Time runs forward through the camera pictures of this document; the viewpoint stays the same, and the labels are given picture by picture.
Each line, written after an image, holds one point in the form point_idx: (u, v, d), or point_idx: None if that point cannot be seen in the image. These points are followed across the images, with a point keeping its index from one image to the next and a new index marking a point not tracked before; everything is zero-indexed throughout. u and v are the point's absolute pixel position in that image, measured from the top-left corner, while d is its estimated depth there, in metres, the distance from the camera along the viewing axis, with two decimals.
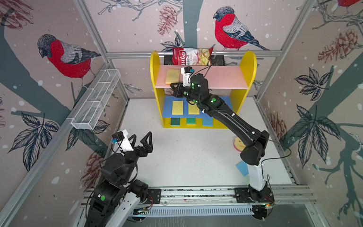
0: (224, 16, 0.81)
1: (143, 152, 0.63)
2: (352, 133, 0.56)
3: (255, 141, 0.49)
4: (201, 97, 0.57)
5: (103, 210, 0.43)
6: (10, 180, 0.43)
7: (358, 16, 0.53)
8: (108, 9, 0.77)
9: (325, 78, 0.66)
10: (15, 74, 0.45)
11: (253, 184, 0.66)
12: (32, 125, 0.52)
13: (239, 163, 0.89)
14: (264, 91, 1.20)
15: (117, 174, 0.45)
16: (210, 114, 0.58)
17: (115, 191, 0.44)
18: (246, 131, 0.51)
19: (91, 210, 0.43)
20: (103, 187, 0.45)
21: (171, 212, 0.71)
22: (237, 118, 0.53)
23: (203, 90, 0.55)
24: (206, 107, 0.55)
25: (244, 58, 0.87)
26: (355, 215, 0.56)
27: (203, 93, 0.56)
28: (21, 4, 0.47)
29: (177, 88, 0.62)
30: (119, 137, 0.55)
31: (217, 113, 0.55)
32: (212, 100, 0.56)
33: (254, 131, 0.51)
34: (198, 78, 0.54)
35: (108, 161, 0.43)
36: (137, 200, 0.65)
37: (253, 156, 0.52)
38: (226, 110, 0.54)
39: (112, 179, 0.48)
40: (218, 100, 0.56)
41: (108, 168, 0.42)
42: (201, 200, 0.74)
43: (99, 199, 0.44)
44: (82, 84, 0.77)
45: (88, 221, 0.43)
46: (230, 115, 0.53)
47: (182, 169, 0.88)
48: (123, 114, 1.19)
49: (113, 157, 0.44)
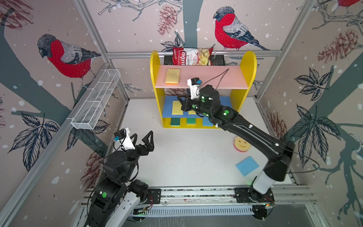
0: (224, 16, 0.81)
1: (144, 150, 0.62)
2: (352, 133, 0.56)
3: (281, 154, 0.43)
4: (213, 110, 0.53)
5: (104, 207, 0.43)
6: (11, 179, 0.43)
7: (358, 16, 0.53)
8: (108, 9, 0.77)
9: (325, 78, 0.66)
10: (15, 74, 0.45)
11: (257, 187, 0.64)
12: (32, 125, 0.52)
13: (239, 163, 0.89)
14: (264, 91, 1.20)
15: (118, 172, 0.45)
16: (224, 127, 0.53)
17: (116, 189, 0.44)
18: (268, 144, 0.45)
19: (91, 207, 0.43)
20: (104, 184, 0.45)
21: (171, 212, 0.71)
22: (255, 130, 0.48)
23: (215, 102, 0.50)
24: (220, 121, 0.51)
25: (244, 58, 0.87)
26: (355, 215, 0.56)
27: (214, 106, 0.52)
28: (21, 4, 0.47)
29: (185, 101, 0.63)
30: (121, 135, 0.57)
31: (233, 126, 0.50)
32: (225, 112, 0.52)
33: (277, 143, 0.45)
34: (208, 91, 0.50)
35: (109, 159, 0.43)
36: (137, 199, 0.64)
37: (281, 172, 0.46)
38: (242, 123, 0.49)
39: (114, 177, 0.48)
40: (231, 113, 0.52)
41: (110, 164, 0.42)
42: (201, 200, 0.74)
43: (100, 196, 0.44)
44: (82, 84, 0.77)
45: (89, 219, 0.43)
46: (247, 126, 0.49)
47: (182, 169, 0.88)
48: (123, 114, 1.19)
49: (115, 154, 0.44)
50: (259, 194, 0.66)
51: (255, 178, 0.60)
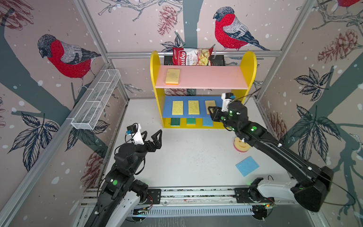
0: (224, 16, 0.81)
1: (152, 147, 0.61)
2: (352, 133, 0.56)
3: (314, 180, 0.39)
4: (240, 125, 0.55)
5: (114, 194, 0.45)
6: (11, 179, 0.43)
7: (358, 16, 0.53)
8: (108, 9, 0.77)
9: (325, 78, 0.66)
10: (15, 74, 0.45)
11: (262, 189, 0.63)
12: (32, 125, 0.52)
13: (240, 163, 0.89)
14: (264, 92, 1.20)
15: (128, 163, 0.49)
16: (251, 144, 0.54)
17: (125, 178, 0.47)
18: (300, 166, 0.43)
19: (100, 195, 0.46)
20: (114, 173, 0.48)
21: (171, 212, 0.71)
22: (286, 151, 0.46)
23: (243, 117, 0.53)
24: (246, 136, 0.52)
25: (244, 58, 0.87)
26: (355, 215, 0.56)
27: (242, 121, 0.54)
28: (21, 4, 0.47)
29: (215, 111, 0.63)
30: (133, 130, 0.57)
31: (260, 143, 0.50)
32: (253, 127, 0.53)
33: (311, 166, 0.42)
34: (237, 105, 0.53)
35: (119, 149, 0.47)
36: (137, 199, 0.64)
37: (315, 200, 0.41)
38: (270, 140, 0.49)
39: (124, 167, 0.50)
40: (259, 129, 0.52)
41: (120, 154, 0.46)
42: (201, 200, 0.74)
43: (110, 182, 0.47)
44: (82, 84, 0.77)
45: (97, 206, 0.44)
46: (277, 145, 0.47)
47: (182, 169, 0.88)
48: (123, 115, 1.19)
49: (124, 145, 0.48)
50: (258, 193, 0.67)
51: (260, 182, 0.66)
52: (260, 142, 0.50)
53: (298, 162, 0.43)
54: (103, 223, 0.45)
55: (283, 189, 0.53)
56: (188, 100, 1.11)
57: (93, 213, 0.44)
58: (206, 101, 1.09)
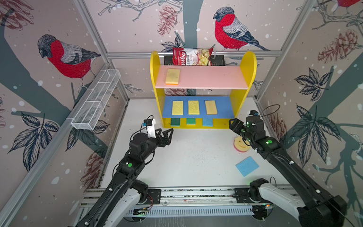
0: (224, 17, 0.81)
1: (162, 142, 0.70)
2: (352, 133, 0.56)
3: (319, 202, 0.39)
4: (255, 136, 0.59)
5: (128, 174, 0.50)
6: (10, 179, 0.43)
7: (358, 16, 0.53)
8: (108, 9, 0.77)
9: (325, 78, 0.66)
10: (15, 74, 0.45)
11: (264, 191, 0.62)
12: (32, 125, 0.52)
13: (240, 163, 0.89)
14: (264, 92, 1.20)
15: (141, 150, 0.55)
16: (263, 155, 0.56)
17: (138, 163, 0.53)
18: (308, 187, 0.42)
19: (115, 174, 0.50)
20: (127, 159, 0.54)
21: (171, 212, 0.71)
22: (297, 169, 0.46)
23: (259, 129, 0.58)
24: (260, 147, 0.55)
25: (244, 58, 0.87)
26: (355, 215, 0.56)
27: (257, 133, 0.58)
28: (21, 5, 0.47)
29: (237, 123, 0.70)
30: (148, 123, 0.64)
31: (272, 157, 0.52)
32: (268, 141, 0.55)
33: (320, 190, 0.41)
34: (254, 118, 0.58)
35: (134, 137, 0.53)
36: (137, 196, 0.63)
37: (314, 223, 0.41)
38: (282, 156, 0.50)
39: (137, 153, 0.54)
40: (274, 143, 0.54)
41: (135, 141, 0.51)
42: (201, 200, 0.74)
43: (125, 165, 0.52)
44: (82, 84, 0.77)
45: (111, 184, 0.48)
46: (288, 162, 0.48)
47: (182, 169, 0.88)
48: (123, 115, 1.19)
49: (137, 135, 0.54)
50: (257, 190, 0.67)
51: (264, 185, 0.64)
52: (272, 154, 0.52)
53: (307, 183, 0.43)
54: (115, 201, 0.47)
55: (287, 203, 0.52)
56: (188, 101, 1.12)
57: (108, 190, 0.46)
58: (206, 101, 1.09)
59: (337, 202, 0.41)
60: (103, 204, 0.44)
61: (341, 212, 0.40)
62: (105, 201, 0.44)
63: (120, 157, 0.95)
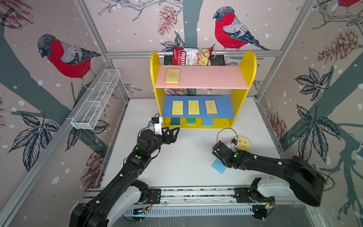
0: (224, 16, 0.81)
1: (168, 139, 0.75)
2: (352, 133, 0.56)
3: (287, 170, 0.45)
4: (226, 157, 0.70)
5: (138, 164, 0.54)
6: (11, 179, 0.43)
7: (358, 16, 0.53)
8: (108, 9, 0.77)
9: (325, 78, 0.66)
10: (15, 74, 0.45)
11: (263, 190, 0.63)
12: (32, 125, 0.52)
13: (215, 162, 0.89)
14: (264, 91, 1.20)
15: (148, 145, 0.59)
16: (242, 167, 0.63)
17: (145, 158, 0.57)
18: (274, 165, 0.50)
19: (125, 164, 0.54)
20: (135, 152, 0.58)
21: (171, 212, 0.71)
22: (262, 158, 0.55)
23: (225, 150, 0.68)
24: (234, 163, 0.63)
25: (244, 58, 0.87)
26: (354, 215, 0.57)
27: (225, 153, 0.68)
28: (21, 4, 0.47)
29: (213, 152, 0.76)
30: (155, 120, 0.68)
31: (245, 162, 0.60)
32: (235, 154, 0.65)
33: (280, 161, 0.49)
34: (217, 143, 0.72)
35: (142, 133, 0.57)
36: (139, 194, 0.63)
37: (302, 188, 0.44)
38: (249, 157, 0.59)
39: (144, 148, 0.59)
40: (240, 153, 0.64)
41: (143, 137, 0.56)
42: (201, 200, 0.74)
43: (134, 158, 0.56)
44: (82, 84, 0.77)
45: (122, 171, 0.51)
46: (254, 159, 0.57)
47: (182, 169, 0.85)
48: (123, 114, 1.19)
49: (144, 131, 0.58)
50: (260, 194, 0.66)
51: (259, 181, 0.66)
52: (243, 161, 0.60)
53: (272, 163, 0.51)
54: (124, 186, 0.50)
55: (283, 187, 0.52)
56: (188, 100, 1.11)
57: (118, 176, 0.50)
58: (206, 101, 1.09)
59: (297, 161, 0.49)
60: (115, 187, 0.47)
61: (306, 169, 0.48)
62: (116, 184, 0.47)
63: (120, 157, 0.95)
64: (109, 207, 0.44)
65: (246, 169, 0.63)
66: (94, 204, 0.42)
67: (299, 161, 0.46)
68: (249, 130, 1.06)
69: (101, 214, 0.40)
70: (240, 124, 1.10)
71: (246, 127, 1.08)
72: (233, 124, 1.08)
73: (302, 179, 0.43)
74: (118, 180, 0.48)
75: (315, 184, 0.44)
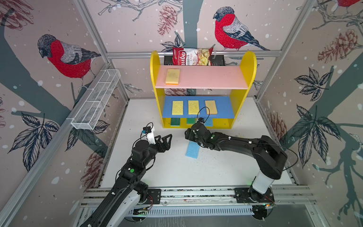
0: (224, 16, 0.81)
1: (162, 147, 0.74)
2: (352, 133, 0.56)
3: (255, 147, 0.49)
4: (204, 137, 0.69)
5: (131, 179, 0.52)
6: (11, 179, 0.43)
7: (358, 16, 0.53)
8: (108, 9, 0.77)
9: (325, 78, 0.66)
10: (15, 74, 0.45)
11: (257, 187, 0.64)
12: (32, 125, 0.52)
13: (187, 151, 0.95)
14: (264, 91, 1.20)
15: (142, 157, 0.58)
16: (216, 147, 0.66)
17: (139, 170, 0.55)
18: (245, 144, 0.53)
19: (117, 179, 0.52)
20: (129, 164, 0.57)
21: (171, 212, 0.71)
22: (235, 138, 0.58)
23: (203, 131, 0.69)
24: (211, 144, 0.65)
25: (244, 58, 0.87)
26: (355, 215, 0.56)
27: (203, 135, 0.69)
28: (21, 4, 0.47)
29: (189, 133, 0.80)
30: (147, 130, 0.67)
31: (220, 144, 0.63)
32: (212, 136, 0.67)
33: (251, 141, 0.53)
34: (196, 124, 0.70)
35: (137, 144, 0.56)
36: (138, 197, 0.64)
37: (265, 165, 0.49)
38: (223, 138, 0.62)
39: (138, 160, 0.58)
40: (216, 135, 0.67)
41: (137, 148, 0.55)
42: (200, 200, 0.74)
43: (127, 171, 0.55)
44: (82, 84, 0.77)
45: (114, 188, 0.50)
46: (228, 139, 0.60)
47: (182, 169, 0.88)
48: (123, 115, 1.19)
49: (140, 141, 0.57)
50: (260, 194, 0.66)
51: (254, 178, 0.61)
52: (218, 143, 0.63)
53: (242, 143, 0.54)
54: (116, 205, 0.49)
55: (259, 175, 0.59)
56: (188, 100, 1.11)
57: (110, 194, 0.49)
58: (206, 101, 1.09)
59: (264, 139, 0.53)
60: (107, 206, 0.46)
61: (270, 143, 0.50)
62: (109, 204, 0.47)
63: (120, 157, 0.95)
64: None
65: (221, 149, 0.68)
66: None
67: (267, 139, 0.50)
68: (249, 130, 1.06)
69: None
70: (240, 124, 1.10)
71: (246, 127, 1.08)
72: (233, 124, 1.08)
73: (267, 155, 0.47)
74: (111, 198, 0.48)
75: (278, 161, 0.48)
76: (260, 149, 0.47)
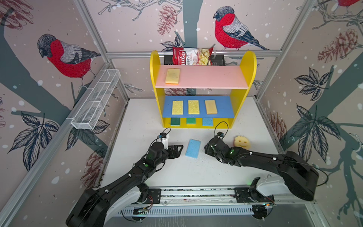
0: (224, 16, 0.81)
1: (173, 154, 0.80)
2: (352, 133, 0.56)
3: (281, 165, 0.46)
4: (223, 152, 0.68)
5: (145, 170, 0.59)
6: (11, 179, 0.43)
7: (358, 16, 0.53)
8: (108, 9, 0.77)
9: (325, 78, 0.66)
10: (15, 74, 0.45)
11: (262, 189, 0.63)
12: (32, 125, 0.52)
13: (187, 151, 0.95)
14: (264, 91, 1.20)
15: (156, 157, 0.67)
16: (237, 162, 0.63)
17: (151, 167, 0.62)
18: (269, 161, 0.50)
19: (133, 167, 0.58)
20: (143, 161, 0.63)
21: (171, 212, 0.71)
22: (256, 154, 0.56)
23: (222, 146, 0.68)
24: (231, 160, 0.63)
25: (244, 58, 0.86)
26: (354, 214, 0.57)
27: (222, 150, 0.67)
28: (21, 4, 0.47)
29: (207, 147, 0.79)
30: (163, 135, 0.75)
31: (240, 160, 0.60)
32: (232, 151, 0.65)
33: (275, 157, 0.50)
34: (214, 139, 0.70)
35: (154, 144, 0.64)
36: (138, 195, 0.63)
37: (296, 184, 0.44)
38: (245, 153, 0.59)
39: (152, 158, 0.64)
40: (236, 149, 0.65)
41: (153, 147, 0.62)
42: (200, 200, 0.74)
43: (142, 164, 0.61)
44: (82, 84, 0.77)
45: (130, 171, 0.56)
46: (249, 154, 0.58)
47: (181, 169, 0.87)
48: (123, 115, 1.19)
49: (156, 142, 0.65)
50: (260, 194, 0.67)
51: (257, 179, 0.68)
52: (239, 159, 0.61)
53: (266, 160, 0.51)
54: (130, 185, 0.54)
55: (278, 184, 0.54)
56: (188, 100, 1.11)
57: (127, 175, 0.54)
58: (206, 101, 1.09)
59: (291, 156, 0.49)
60: (123, 182, 0.51)
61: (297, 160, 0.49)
62: (125, 180, 0.52)
63: (120, 157, 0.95)
64: (115, 197, 0.48)
65: (242, 165, 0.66)
66: (103, 192, 0.45)
67: (293, 155, 0.47)
68: (249, 130, 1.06)
69: (108, 201, 0.43)
70: (240, 124, 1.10)
71: (246, 127, 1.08)
72: (233, 124, 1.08)
73: (297, 175, 0.44)
74: (126, 178, 0.52)
75: (309, 179, 0.44)
76: (287, 167, 0.44)
